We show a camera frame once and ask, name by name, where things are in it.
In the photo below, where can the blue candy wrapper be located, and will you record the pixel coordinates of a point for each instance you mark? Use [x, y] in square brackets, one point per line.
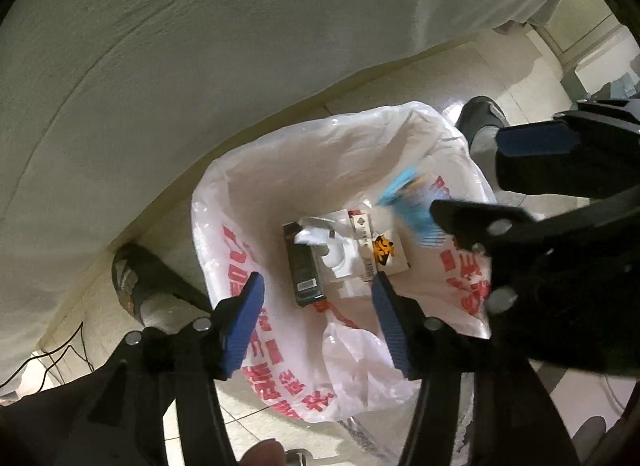
[415, 211]

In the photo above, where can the small packet with orange print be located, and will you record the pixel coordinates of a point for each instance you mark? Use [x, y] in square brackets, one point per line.
[387, 251]

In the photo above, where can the red and white long box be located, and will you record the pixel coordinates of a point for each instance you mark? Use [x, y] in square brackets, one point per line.
[361, 231]

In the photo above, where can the white plastic tray box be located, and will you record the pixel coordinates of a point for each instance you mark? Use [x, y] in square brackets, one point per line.
[340, 258]

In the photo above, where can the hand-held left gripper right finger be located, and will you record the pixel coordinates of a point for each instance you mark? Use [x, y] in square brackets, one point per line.
[392, 328]

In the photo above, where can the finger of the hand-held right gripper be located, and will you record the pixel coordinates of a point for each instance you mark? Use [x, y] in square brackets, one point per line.
[537, 140]
[525, 246]

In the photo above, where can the person's left foot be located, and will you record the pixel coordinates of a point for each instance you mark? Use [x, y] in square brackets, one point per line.
[145, 291]

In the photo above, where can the person's left leg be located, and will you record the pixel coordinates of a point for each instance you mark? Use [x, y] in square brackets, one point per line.
[45, 426]

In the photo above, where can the dark green box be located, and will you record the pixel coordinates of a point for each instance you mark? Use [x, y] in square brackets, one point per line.
[305, 271]

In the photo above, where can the white plastic bag red print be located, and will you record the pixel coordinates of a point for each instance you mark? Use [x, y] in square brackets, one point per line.
[280, 170]

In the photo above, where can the white bed base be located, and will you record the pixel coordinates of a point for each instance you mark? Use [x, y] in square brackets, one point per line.
[200, 70]

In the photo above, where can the person's left hand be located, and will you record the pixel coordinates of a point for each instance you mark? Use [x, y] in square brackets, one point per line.
[264, 455]

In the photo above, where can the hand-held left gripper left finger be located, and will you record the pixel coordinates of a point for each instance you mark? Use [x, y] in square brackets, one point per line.
[245, 318]

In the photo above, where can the person's foot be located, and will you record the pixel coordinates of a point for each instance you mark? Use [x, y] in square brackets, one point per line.
[480, 120]
[145, 291]

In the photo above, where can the person's right foot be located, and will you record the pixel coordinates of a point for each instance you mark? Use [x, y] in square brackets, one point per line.
[480, 120]

